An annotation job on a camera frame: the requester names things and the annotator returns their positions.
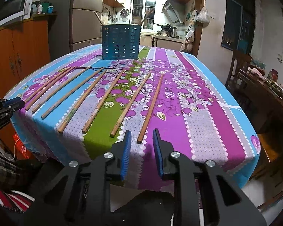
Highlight dark room window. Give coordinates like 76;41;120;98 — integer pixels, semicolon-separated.
222;0;256;52

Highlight red packet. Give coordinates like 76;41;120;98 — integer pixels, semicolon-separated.
267;69;279;82

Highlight orange wooden cabinet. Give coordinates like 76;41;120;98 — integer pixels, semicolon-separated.
0;14;58;151

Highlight grey refrigerator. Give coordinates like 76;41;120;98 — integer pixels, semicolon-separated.
41;0;106;52

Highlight plaid cloth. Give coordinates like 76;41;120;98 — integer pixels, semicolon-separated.
0;154;23;189

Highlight orange plastic bag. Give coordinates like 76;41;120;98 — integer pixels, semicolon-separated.
13;133;38;162

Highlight steel range hood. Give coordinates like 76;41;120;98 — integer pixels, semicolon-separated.
161;1;185;24

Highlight hanging cloth bag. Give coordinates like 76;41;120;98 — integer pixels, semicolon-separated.
180;27;195;52

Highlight kitchen counter cabinets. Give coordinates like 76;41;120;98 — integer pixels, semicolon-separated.
139;34;184;51

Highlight blue slotted utensil holder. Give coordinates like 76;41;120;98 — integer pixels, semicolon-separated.
101;24;141;61

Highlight group of wooden chopsticks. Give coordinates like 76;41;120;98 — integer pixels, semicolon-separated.
25;66;164;144

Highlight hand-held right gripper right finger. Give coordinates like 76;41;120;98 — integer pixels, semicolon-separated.
153;129;267;226

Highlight dark brown chopstick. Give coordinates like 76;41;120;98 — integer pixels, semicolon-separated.
94;11;103;26
139;8;155;26

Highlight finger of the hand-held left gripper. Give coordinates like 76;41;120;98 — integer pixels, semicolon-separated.
0;98;23;111
0;101;25;134

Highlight pink cloth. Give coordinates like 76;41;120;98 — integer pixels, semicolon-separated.
248;67;266;79

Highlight dark wooden side table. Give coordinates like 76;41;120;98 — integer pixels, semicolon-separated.
237;68;283;134

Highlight white hanging plastic bag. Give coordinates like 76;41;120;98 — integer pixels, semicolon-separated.
196;0;211;24

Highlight white microwave oven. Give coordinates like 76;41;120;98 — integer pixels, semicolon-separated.
0;0;33;31

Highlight red white striped cloth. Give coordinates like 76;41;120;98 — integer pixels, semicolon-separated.
0;182;36;215

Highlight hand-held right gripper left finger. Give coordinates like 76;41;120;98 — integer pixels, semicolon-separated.
21;130;132;226

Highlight black wok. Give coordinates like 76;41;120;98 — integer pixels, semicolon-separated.
153;23;171;31

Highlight floral striped tablecloth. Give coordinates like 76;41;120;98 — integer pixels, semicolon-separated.
3;45;261;195

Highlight wooden stool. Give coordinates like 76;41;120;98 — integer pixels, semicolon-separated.
250;132;283;210

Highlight wooden chair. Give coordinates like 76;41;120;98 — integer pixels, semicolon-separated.
225;49;253;104

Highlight barred kitchen window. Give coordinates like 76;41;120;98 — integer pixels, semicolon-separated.
132;0;156;30

